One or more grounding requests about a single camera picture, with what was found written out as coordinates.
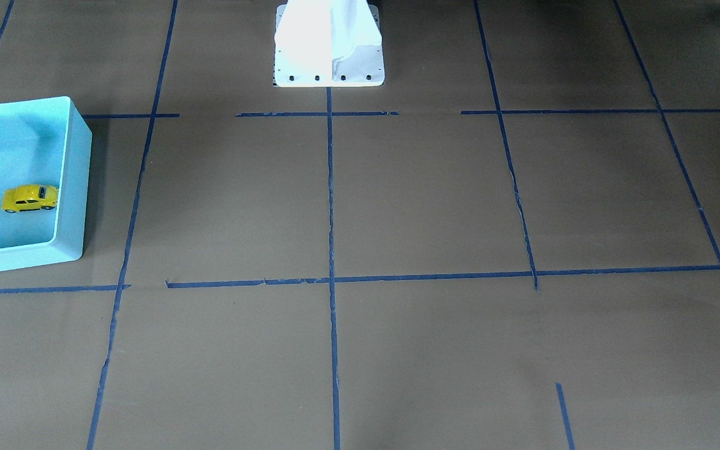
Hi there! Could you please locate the yellow beetle toy car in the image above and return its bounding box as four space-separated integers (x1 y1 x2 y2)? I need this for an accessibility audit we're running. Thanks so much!
0 184 59 214

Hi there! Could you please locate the teal plastic bin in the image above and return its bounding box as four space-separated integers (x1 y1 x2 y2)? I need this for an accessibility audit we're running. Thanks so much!
0 96 92 271

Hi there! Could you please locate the white camera stand base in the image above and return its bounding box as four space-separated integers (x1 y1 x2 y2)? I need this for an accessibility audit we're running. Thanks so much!
272 1 386 88

